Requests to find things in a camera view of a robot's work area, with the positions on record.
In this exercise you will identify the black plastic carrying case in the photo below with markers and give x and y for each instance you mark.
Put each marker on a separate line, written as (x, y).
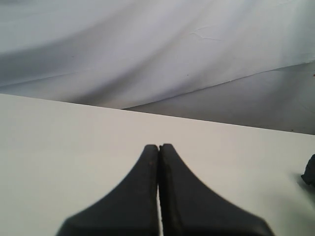
(309, 174)

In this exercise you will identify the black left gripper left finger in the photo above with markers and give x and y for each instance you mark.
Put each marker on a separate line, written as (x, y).
(130, 209)

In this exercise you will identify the grey backdrop cloth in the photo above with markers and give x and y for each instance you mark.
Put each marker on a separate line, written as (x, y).
(246, 62)

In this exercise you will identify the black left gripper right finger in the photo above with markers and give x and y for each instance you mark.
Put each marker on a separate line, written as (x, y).
(190, 208)

